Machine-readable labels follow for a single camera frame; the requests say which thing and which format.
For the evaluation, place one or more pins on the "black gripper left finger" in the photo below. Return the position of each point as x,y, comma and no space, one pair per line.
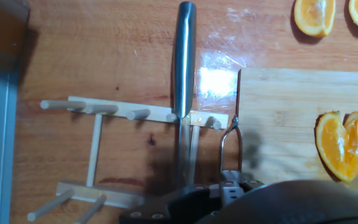
179,205

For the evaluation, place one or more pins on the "brown cardboard box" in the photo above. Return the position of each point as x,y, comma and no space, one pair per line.
2,34

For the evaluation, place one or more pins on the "steel cleaver knife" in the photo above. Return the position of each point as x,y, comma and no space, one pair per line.
184,62

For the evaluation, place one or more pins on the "bamboo cutting board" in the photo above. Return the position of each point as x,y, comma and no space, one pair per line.
291,102

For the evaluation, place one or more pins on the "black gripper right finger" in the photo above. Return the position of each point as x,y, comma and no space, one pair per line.
232,193

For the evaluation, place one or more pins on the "large brown wooden board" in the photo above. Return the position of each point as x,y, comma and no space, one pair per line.
104,46

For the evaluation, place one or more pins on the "wooden peg dish rack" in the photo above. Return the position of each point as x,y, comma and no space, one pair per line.
120,110

